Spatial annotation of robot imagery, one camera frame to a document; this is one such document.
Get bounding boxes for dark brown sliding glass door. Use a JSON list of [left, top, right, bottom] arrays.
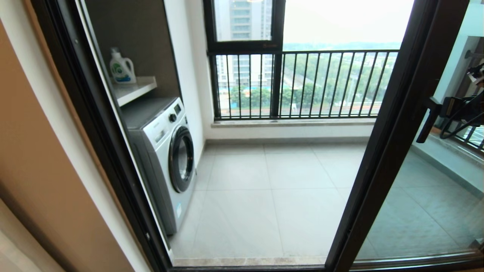
[[324, 0, 484, 272]]

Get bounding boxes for black balcony railing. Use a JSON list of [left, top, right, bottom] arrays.
[[209, 50, 399, 121], [435, 68, 484, 151]]

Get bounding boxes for white front-load washing machine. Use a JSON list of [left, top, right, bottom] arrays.
[[121, 97, 197, 235]]

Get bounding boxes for brown cabinet niche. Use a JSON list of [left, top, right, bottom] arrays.
[[85, 0, 182, 99]]

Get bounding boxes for white cabinet shelf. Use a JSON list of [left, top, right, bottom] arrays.
[[113, 77, 158, 107]]

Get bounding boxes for white detergent bottle green label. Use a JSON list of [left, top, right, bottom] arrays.
[[110, 48, 137, 84]]

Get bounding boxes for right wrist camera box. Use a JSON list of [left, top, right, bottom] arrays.
[[467, 63, 484, 85]]

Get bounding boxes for black balcony window frame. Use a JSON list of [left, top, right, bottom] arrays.
[[203, 0, 286, 119]]

